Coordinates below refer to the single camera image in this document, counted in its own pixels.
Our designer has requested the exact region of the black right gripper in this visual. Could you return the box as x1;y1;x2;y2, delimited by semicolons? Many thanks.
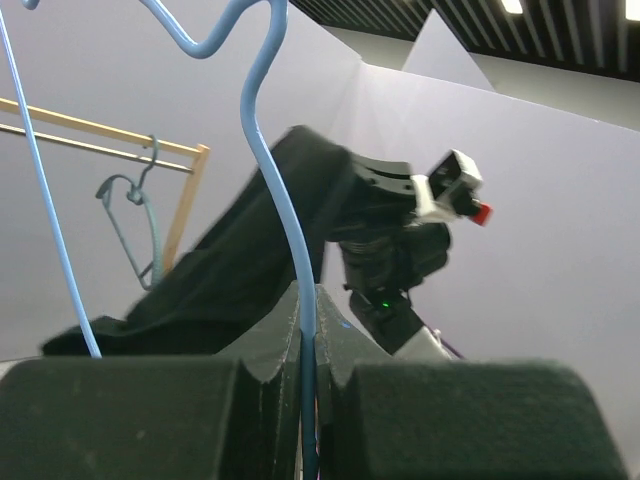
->
326;152;450;240

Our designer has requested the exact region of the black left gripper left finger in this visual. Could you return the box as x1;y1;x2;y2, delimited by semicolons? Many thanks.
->
1;286;300;480

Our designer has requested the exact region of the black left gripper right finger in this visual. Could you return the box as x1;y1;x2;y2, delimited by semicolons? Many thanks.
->
316;290;627;479

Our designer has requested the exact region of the black tank top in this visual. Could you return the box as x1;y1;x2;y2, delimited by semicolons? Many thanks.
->
40;124;354;359

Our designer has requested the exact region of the light blue hanger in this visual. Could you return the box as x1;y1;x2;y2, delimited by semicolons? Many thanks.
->
1;0;318;479

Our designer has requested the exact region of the grey-blue hanger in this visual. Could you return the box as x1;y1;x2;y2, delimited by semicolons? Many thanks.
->
95;134;163;292

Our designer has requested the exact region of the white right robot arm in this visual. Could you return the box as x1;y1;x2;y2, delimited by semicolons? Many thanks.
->
328;155;462;361

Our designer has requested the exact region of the wooden clothes rack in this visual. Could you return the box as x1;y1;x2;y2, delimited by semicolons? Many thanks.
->
27;106;210;283

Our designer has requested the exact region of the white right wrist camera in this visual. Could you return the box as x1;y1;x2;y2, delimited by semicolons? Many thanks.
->
410;149;493;226

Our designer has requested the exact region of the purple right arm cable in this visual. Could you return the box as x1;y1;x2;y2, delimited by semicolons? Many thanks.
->
432;329;466;361

